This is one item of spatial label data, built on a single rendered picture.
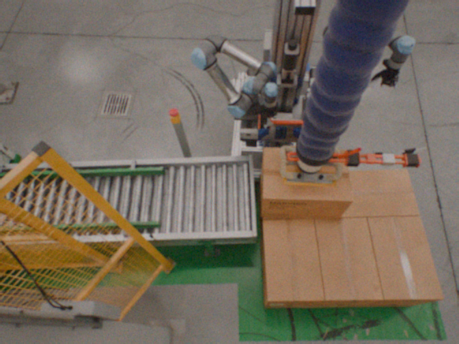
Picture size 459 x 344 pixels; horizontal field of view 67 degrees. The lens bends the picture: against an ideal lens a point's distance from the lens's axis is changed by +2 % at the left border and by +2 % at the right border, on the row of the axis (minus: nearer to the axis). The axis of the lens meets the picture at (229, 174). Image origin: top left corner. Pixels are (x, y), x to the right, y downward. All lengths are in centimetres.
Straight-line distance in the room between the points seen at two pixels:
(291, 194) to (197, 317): 139
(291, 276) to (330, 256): 33
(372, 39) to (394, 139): 266
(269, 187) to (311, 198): 29
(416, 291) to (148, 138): 279
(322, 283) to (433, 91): 266
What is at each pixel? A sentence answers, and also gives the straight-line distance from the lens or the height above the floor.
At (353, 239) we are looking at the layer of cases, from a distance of 276.
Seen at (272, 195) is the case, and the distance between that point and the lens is 233.
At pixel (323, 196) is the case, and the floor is 94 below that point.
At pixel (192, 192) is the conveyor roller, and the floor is 55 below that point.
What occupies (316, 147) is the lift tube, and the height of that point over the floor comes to 148.
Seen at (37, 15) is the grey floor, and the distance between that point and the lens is 566.
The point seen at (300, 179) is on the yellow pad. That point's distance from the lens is 225.
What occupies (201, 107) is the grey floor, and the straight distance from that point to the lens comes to 391.
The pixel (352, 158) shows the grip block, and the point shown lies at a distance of 225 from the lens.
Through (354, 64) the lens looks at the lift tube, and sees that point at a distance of 141.
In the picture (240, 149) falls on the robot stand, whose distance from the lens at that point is 331.
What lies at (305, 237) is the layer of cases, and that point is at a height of 54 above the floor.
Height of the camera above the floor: 310
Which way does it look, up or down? 64 degrees down
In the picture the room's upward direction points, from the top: 6 degrees counter-clockwise
